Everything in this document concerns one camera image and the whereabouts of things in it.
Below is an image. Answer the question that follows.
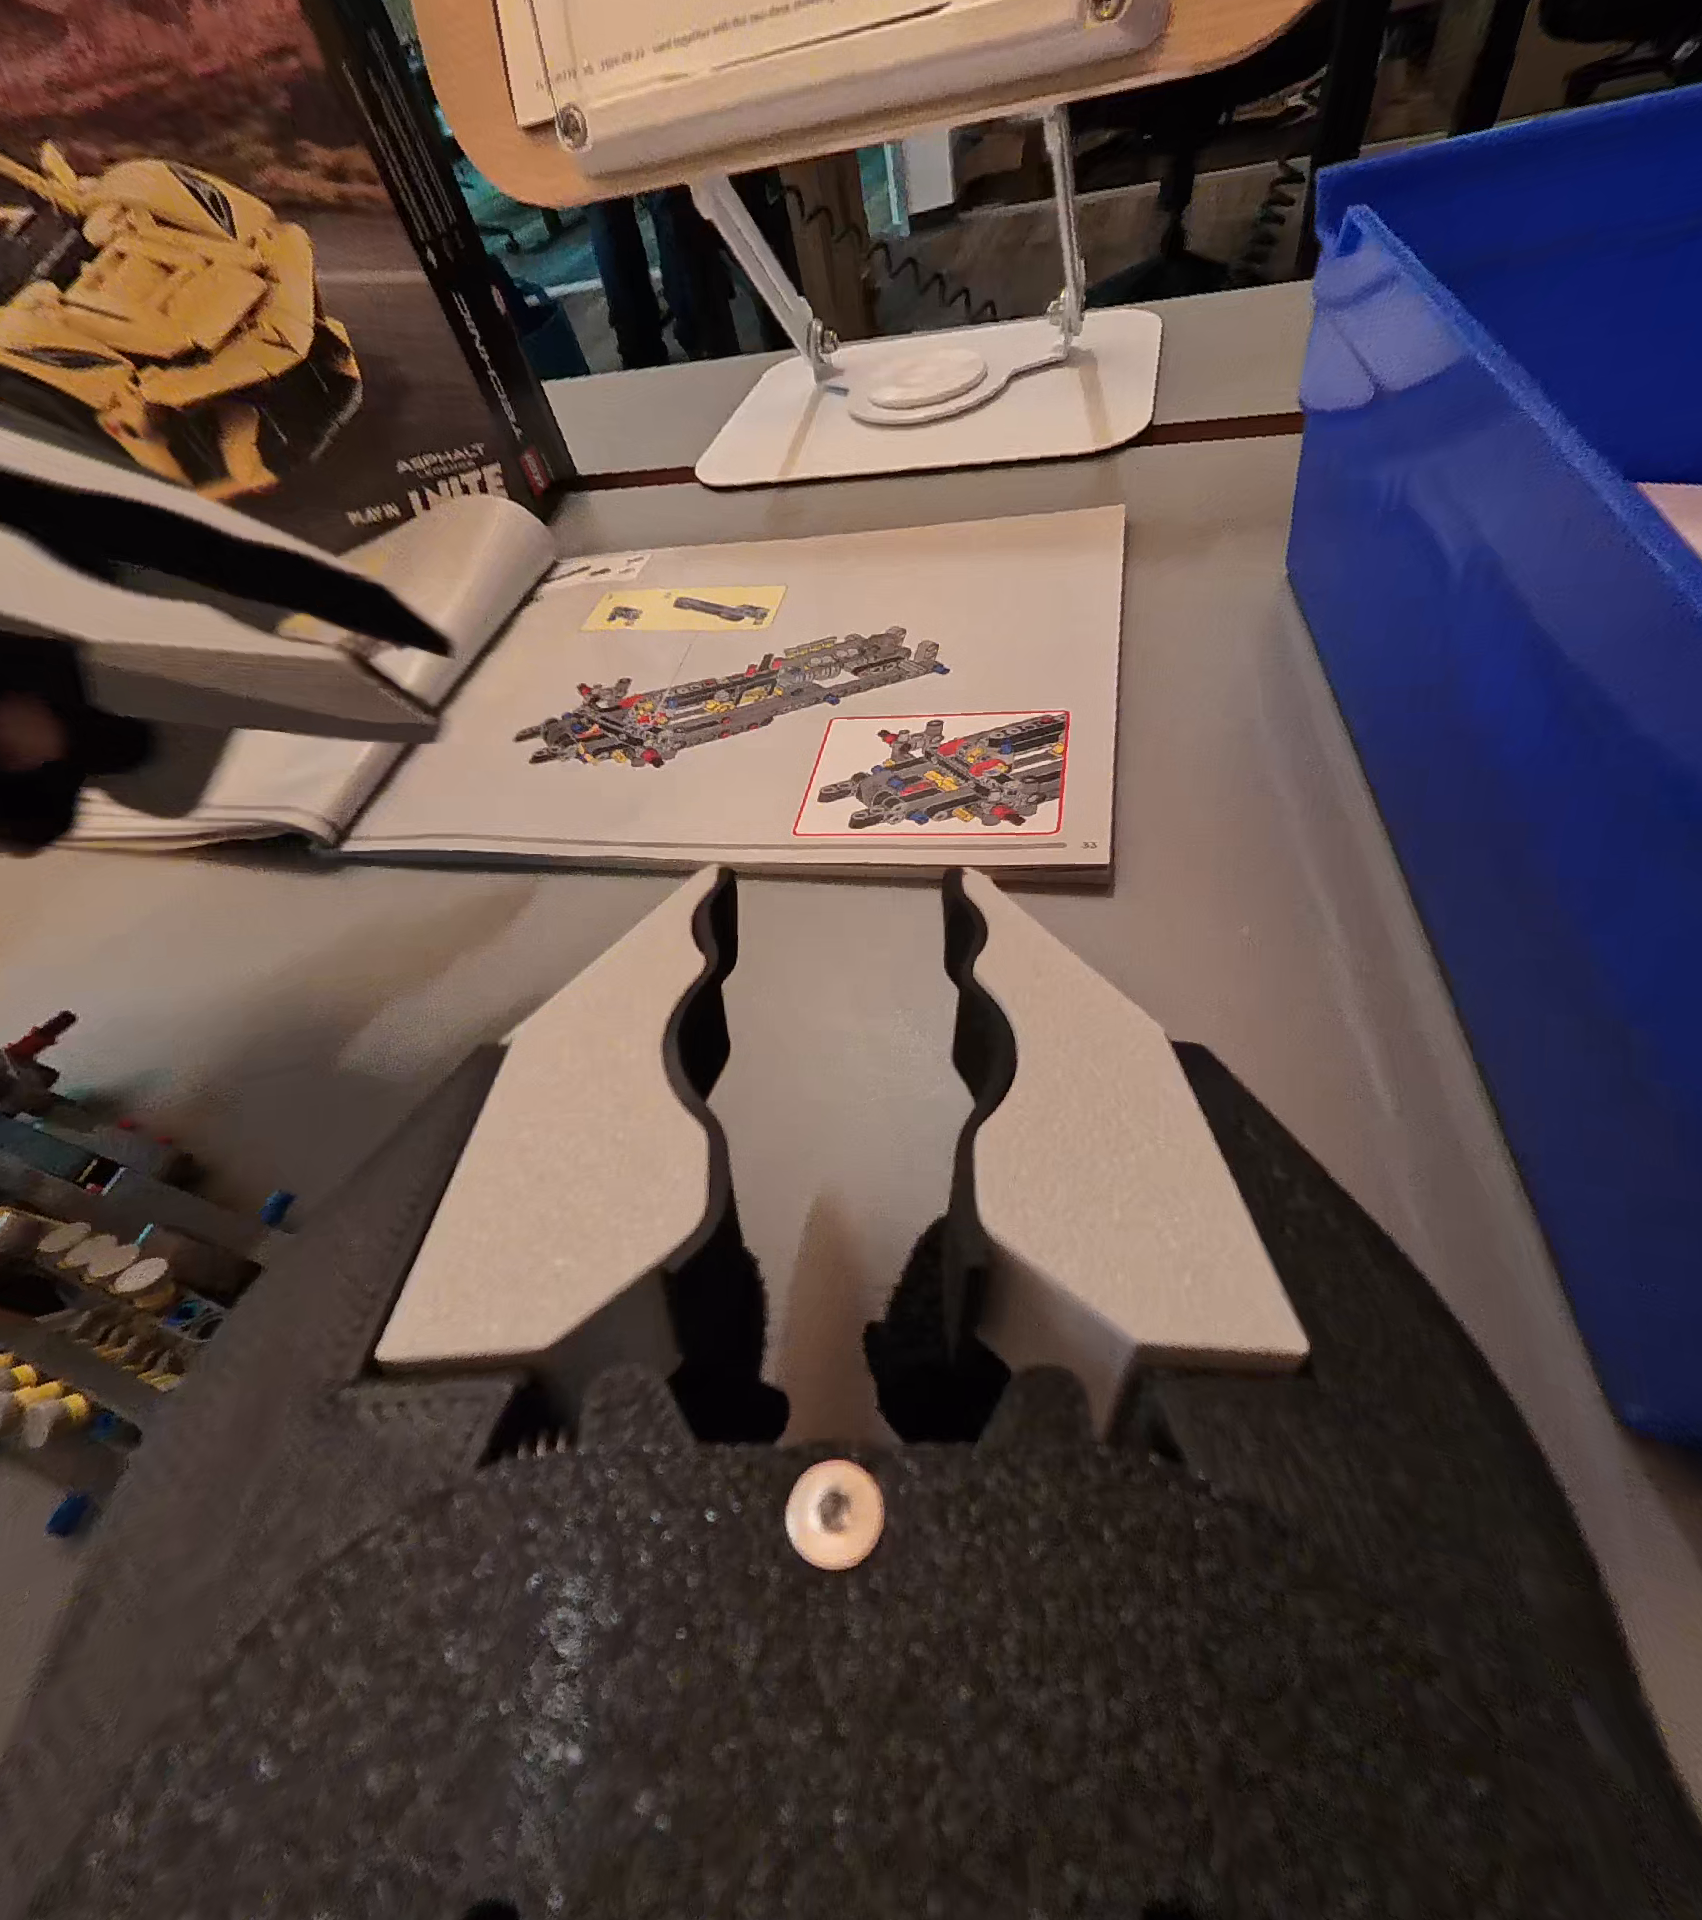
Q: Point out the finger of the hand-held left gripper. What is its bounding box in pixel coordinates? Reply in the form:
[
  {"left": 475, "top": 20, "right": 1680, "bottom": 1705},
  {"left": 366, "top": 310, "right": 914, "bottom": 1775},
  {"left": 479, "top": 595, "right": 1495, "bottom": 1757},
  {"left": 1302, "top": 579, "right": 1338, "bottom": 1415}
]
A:
[
  {"left": 0, "top": 507, "right": 445, "bottom": 745},
  {"left": 0, "top": 413, "right": 455, "bottom": 654}
]

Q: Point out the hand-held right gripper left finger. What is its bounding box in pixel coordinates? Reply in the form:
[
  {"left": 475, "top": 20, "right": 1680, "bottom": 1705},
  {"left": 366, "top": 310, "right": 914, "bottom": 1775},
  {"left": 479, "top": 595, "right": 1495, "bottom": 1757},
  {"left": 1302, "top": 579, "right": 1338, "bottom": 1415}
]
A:
[{"left": 374, "top": 864, "right": 740, "bottom": 1382}]

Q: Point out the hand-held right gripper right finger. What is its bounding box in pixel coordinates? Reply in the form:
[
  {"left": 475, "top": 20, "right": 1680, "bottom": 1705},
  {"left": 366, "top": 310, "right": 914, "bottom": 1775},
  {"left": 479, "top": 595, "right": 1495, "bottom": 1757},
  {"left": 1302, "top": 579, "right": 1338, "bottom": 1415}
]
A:
[{"left": 941, "top": 865, "right": 1312, "bottom": 1376}]

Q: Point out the lego chassis assembly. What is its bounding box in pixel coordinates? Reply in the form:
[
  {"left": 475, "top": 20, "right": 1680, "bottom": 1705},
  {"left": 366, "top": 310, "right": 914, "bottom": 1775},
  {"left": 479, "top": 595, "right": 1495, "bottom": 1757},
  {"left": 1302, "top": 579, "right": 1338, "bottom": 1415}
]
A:
[{"left": 0, "top": 1007, "right": 301, "bottom": 1539}]

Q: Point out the lego instruction booklet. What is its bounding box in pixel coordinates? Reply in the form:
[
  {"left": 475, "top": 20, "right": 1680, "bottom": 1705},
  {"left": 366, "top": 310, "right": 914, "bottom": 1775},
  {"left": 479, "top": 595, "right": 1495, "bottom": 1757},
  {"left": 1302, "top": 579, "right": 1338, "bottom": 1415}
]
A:
[{"left": 57, "top": 494, "right": 1129, "bottom": 887}]

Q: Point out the lego set box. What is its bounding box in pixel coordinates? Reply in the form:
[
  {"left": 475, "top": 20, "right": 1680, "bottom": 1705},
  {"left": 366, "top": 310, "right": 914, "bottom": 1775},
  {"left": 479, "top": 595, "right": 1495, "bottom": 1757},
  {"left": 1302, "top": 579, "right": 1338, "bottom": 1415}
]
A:
[{"left": 0, "top": 0, "right": 578, "bottom": 557}]

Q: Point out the blue storage bin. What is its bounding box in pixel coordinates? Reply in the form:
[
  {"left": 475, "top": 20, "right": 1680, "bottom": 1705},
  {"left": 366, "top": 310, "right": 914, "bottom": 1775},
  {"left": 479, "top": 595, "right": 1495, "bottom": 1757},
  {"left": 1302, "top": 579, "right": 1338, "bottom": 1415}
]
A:
[{"left": 1286, "top": 59, "right": 1702, "bottom": 1585}]

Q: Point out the wooden instruction board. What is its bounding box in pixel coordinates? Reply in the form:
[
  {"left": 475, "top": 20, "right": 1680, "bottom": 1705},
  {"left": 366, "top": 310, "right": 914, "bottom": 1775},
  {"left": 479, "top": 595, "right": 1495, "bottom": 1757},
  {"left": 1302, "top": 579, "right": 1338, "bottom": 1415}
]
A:
[{"left": 408, "top": 0, "right": 1318, "bottom": 213}]

